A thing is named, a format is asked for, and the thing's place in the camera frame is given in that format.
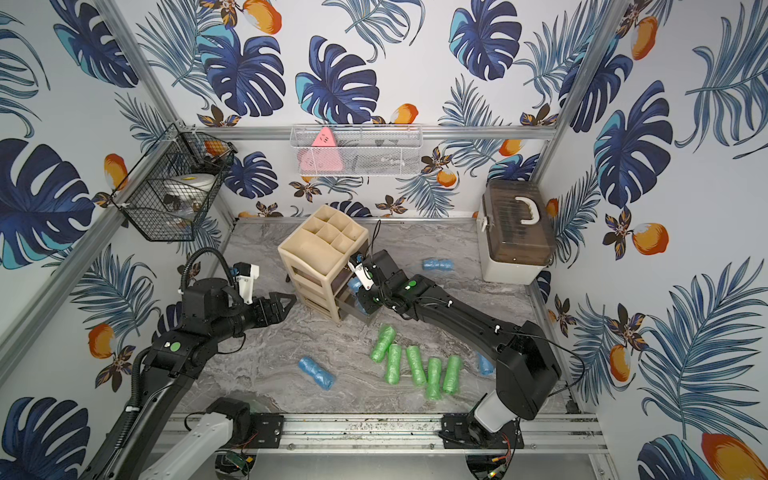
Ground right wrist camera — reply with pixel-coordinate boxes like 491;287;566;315
353;263;374;290

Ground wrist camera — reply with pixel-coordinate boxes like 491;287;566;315
353;263;374;290
232;262;260;305

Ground brown lidded storage box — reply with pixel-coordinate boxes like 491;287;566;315
476;178;555;285

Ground pink triangle sponge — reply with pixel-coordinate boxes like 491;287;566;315
298;127;344;175

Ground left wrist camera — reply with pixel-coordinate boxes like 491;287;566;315
232;262;260;305

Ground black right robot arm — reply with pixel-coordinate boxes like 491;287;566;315
348;250;562;433

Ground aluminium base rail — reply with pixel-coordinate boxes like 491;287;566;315
116;411;607;455

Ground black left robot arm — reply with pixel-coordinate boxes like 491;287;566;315
80;278;297;479

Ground blue roll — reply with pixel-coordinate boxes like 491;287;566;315
422;258;455;271
298;356;336;391
347;277;362;294
477;354;495;376

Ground black wire basket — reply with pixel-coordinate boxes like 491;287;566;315
108;124;237;242

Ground green roll leftmost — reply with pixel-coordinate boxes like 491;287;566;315
370;325;396;363

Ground white bowl in basket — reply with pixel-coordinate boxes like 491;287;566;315
163;173;215;201

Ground white wire shelf basket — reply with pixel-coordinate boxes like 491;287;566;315
290;124;423;177

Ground beige drawer organizer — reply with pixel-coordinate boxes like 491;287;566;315
278;205;370;325

